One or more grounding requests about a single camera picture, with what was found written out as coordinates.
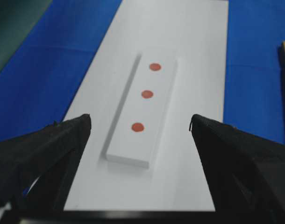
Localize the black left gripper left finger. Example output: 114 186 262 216
0 114 91 218

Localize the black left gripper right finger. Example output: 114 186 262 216
189 114 285 224

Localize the blue table cloth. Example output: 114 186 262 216
0 0 285 144

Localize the white raised strip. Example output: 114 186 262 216
106 49 177 168

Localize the white foam base board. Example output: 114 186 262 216
64 0 229 210

